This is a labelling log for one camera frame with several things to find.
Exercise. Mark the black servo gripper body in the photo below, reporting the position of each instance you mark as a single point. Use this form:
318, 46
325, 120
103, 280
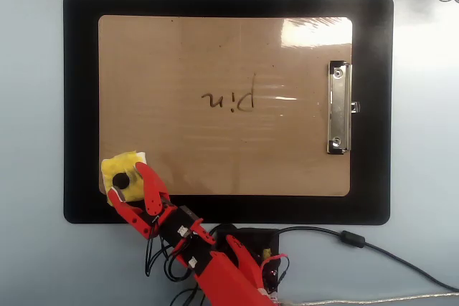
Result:
177, 221

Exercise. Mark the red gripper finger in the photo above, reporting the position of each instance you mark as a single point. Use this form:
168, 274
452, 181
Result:
131, 214
154, 195

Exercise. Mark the yellow sponge with black knob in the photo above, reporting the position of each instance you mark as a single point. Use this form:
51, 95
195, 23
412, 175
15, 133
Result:
114, 166

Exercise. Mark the black robot base with board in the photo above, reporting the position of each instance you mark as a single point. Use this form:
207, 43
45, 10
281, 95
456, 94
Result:
258, 239

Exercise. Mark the black rubber mat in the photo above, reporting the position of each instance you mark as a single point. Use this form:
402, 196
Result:
82, 105

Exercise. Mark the brown clipboard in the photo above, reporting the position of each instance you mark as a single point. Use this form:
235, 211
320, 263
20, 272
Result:
179, 69

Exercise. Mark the silver metal clipboard clip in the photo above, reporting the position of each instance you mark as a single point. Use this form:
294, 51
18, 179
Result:
339, 105

